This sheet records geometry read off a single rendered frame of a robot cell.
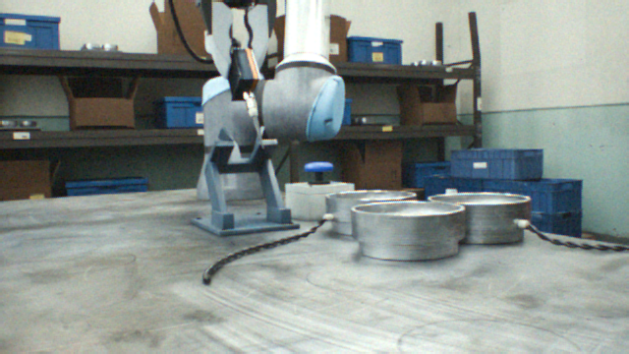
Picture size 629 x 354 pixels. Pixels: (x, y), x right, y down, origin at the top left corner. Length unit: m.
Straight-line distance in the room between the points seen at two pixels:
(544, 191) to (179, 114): 2.55
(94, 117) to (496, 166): 2.81
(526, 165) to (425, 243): 4.01
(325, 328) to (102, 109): 3.72
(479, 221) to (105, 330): 0.36
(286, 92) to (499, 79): 4.77
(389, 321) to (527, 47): 5.24
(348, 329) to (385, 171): 4.56
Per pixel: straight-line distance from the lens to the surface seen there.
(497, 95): 5.75
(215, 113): 1.08
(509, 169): 4.40
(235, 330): 0.34
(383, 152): 4.85
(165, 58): 4.07
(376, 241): 0.51
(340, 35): 4.74
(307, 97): 1.04
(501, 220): 0.59
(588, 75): 5.13
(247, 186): 1.06
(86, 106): 4.01
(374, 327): 0.34
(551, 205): 4.23
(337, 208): 0.64
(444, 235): 0.52
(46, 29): 4.09
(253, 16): 0.74
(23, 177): 3.98
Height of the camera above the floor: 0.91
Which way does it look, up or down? 3 degrees down
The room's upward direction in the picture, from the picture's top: 1 degrees counter-clockwise
